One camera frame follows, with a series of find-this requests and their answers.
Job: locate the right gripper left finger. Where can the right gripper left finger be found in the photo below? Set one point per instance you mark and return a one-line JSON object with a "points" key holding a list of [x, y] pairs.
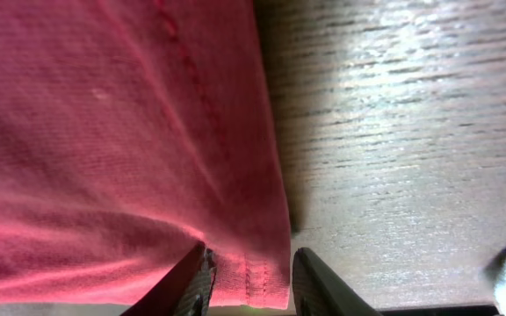
{"points": [[185, 290]]}

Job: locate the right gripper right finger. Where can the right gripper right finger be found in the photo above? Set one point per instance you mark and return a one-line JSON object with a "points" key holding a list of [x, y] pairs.
{"points": [[319, 291]]}

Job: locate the orange soccer t-shirt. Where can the orange soccer t-shirt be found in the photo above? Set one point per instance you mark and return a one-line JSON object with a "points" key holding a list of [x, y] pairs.
{"points": [[130, 130]]}

